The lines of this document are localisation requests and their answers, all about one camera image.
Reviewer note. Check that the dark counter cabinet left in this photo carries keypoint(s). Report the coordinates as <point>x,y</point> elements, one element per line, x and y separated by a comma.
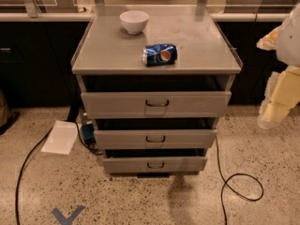
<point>35,62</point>

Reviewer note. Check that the white paper sheet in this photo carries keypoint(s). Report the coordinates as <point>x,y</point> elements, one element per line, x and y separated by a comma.
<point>61,138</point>

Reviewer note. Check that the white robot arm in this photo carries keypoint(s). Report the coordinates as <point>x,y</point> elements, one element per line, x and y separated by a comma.
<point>288,50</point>

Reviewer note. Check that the white ceramic bowl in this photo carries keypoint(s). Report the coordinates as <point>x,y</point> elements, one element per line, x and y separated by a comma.
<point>134,21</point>

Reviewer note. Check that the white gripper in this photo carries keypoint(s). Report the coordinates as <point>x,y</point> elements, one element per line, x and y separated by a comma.
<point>290,46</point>

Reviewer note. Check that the grey middle drawer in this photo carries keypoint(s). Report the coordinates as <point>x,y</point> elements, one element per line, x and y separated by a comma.
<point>154,133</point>

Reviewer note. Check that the grey bottom drawer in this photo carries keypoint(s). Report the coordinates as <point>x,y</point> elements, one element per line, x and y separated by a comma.
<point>190,160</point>

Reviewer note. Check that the dark counter cabinet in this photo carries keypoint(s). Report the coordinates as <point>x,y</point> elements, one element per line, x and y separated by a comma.
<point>249,85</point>
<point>35,62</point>

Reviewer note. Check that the blue pepsi can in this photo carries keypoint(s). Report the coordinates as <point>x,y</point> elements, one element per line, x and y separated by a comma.
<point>159,55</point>

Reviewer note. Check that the grey metal drawer cabinet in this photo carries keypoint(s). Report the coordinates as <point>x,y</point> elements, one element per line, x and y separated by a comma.
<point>108,49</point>

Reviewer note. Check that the grey top drawer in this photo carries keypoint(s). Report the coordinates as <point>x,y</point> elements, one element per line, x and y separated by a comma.
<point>163,96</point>

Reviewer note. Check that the grey drawer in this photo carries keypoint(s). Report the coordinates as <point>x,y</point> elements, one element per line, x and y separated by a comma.
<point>190,160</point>
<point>163,96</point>
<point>154,133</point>

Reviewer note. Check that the dark counter cabinet right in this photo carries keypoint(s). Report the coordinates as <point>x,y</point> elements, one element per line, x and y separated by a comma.
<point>249,85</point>

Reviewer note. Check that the brown bag at left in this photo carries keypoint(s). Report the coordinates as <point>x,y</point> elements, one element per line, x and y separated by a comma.
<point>5,112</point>

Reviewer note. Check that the blue power box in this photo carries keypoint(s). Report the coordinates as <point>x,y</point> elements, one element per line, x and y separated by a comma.
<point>88,133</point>

